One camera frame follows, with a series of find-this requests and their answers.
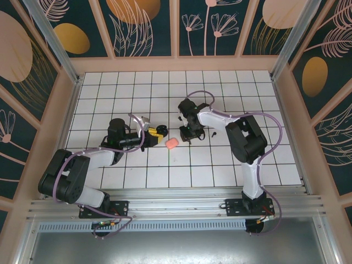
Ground pink earbud charging case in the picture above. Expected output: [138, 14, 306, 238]
[165, 137, 179, 151]

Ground small circuit board with LED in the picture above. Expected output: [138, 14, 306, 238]
[92, 221, 118, 230]

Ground grey metal sheet panel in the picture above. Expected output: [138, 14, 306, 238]
[26, 217, 331, 264]

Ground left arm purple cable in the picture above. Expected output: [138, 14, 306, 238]
[51, 113, 135, 240]

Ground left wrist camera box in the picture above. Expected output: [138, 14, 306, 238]
[133, 115, 151, 130]

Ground aluminium mounting rail beam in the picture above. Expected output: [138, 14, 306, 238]
[26, 188, 327, 221]

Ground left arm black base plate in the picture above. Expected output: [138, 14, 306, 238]
[79, 200, 130, 219]

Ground aluminium side rail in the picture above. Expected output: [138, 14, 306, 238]
[272, 79, 311, 193]
[42, 79, 82, 199]

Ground slotted grey cable duct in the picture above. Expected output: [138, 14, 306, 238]
[38, 219, 247, 233]

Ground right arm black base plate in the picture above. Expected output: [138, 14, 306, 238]
[219, 197, 276, 218]

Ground aluminium frame post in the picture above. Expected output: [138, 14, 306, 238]
[21, 0, 83, 85]
[271, 0, 331, 80]

